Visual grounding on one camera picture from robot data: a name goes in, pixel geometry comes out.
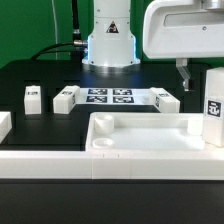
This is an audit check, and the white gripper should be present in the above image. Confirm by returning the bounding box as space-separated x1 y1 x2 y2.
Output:
143 0 224 91

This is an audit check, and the white desk top tray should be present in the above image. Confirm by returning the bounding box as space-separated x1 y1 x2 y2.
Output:
85 112 224 152

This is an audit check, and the marker tag sheet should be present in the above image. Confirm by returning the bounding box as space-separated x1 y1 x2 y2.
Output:
78 88 152 105

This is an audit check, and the left white barrier block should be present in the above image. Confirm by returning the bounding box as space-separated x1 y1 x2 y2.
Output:
0 112 12 144

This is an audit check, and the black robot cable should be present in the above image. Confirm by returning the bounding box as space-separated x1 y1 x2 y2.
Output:
30 0 88 61

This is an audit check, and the thin white cable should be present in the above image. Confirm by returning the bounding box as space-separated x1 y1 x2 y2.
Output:
50 0 59 61

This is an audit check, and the white front rail barrier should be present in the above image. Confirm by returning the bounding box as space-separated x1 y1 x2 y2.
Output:
0 151 224 180

